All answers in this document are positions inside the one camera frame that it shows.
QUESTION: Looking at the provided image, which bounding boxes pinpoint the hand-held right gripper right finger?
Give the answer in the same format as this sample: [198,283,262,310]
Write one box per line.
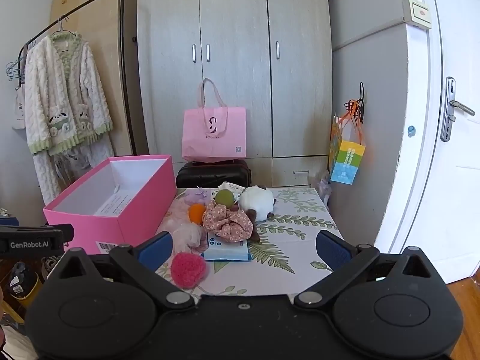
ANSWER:
[294,230,437,309]

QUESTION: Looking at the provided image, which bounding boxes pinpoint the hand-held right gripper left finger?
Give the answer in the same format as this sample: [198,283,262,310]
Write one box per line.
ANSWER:
[56,231,196,310]

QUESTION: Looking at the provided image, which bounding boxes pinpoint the white mesh puff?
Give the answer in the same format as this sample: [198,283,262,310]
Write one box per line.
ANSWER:
[173,223,207,253]

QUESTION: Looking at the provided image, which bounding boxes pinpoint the pink pom-pom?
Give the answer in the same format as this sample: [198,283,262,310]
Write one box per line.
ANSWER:
[170,252,208,290]

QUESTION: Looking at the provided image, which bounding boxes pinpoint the pink cardboard box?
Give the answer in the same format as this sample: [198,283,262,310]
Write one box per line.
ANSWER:
[43,154,178,254]

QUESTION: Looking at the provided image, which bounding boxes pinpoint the orange makeup sponge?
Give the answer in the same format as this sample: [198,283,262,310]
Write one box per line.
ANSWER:
[187,203,207,227]

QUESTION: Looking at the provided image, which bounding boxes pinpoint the blue tissue pack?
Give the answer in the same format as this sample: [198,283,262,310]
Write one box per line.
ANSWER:
[203,231,251,262]

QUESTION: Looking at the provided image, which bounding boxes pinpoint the pink floral scrunchie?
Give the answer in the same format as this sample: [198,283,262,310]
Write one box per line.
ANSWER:
[202,202,256,243]

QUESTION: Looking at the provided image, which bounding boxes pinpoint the green ball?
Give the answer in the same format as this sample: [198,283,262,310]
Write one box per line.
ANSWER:
[214,189,236,208]

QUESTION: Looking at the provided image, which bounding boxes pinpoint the white printed packet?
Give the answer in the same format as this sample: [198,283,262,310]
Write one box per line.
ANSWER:
[218,182,244,196]

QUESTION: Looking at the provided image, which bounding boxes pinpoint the floral leaf tablecloth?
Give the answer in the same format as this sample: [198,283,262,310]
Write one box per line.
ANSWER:
[155,187,344,298]

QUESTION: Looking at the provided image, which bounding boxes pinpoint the white printed paper sheet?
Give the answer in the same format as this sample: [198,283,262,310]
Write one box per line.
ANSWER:
[94,194,130,217]

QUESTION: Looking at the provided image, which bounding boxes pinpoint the small grey plush toy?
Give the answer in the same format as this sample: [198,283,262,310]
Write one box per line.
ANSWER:
[317,170,333,206]

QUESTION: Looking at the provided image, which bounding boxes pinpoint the white fleece pants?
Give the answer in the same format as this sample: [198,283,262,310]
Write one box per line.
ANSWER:
[33,137,113,205]

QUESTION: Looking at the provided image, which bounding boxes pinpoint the colourful striped gift bag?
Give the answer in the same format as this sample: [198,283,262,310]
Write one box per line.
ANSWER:
[329,99,367,185]

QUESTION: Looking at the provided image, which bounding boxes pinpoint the white brown plush toy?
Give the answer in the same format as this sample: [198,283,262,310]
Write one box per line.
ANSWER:
[235,185,277,241]

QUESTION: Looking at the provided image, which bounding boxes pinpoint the black suitcase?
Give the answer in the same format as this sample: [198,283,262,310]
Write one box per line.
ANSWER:
[175,159,253,189]

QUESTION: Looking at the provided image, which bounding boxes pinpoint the white door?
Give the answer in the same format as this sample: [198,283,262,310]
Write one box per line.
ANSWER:
[375,0,480,284]

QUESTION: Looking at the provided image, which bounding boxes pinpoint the pink tote bag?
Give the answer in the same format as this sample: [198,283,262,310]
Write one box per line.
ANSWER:
[182,78,247,163]

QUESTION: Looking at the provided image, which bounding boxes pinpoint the white canvas tote bag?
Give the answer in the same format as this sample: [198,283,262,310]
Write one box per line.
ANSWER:
[11,85,28,131]

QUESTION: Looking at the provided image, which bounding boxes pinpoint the white fleece jacket green trim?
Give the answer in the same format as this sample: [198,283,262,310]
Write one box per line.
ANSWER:
[23,30,114,156]

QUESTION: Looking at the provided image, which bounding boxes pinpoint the black metal clothes rack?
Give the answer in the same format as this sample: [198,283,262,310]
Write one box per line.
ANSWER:
[20,0,137,156]

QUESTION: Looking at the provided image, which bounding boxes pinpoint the light wood wardrobe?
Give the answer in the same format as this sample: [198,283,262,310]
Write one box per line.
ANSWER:
[135,0,334,189]

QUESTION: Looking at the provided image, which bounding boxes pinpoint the light wooden board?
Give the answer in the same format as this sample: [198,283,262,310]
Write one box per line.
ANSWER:
[50,0,137,155]

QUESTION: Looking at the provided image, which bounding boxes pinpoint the black wall hook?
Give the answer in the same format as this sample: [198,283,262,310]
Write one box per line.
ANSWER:
[354,82,367,124]

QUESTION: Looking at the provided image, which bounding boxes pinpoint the blue wire hangers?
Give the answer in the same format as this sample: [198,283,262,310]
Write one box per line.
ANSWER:
[5,59,26,84]

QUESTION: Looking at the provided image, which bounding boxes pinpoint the silver door handle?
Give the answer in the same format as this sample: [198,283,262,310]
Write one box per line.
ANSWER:
[440,77,475,142]

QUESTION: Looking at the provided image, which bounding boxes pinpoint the beige wall switch panel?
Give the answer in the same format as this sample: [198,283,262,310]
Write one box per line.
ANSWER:
[402,0,433,29]

